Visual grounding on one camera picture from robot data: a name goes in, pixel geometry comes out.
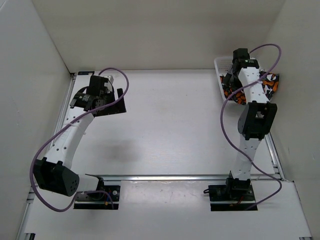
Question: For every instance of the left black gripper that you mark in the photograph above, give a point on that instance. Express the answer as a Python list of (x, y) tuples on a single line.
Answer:
[(117, 108)]

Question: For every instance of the white plastic basket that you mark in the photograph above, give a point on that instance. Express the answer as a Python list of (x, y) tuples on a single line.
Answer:
[(223, 67)]

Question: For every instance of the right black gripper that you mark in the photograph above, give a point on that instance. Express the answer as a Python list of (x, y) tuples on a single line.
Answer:
[(229, 79)]

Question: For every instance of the orange camouflage shorts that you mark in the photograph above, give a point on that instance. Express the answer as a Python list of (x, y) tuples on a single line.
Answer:
[(269, 84)]

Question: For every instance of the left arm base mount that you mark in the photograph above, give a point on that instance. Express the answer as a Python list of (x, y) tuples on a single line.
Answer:
[(100, 200)]

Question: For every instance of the front aluminium rail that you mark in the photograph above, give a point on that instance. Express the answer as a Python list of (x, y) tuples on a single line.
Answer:
[(168, 177)]

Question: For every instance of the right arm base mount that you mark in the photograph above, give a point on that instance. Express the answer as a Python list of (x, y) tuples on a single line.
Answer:
[(222, 201)]

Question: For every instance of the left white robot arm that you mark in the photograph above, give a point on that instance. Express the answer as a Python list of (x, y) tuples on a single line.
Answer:
[(54, 171)]

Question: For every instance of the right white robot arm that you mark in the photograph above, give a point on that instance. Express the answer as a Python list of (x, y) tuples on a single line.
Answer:
[(253, 124)]

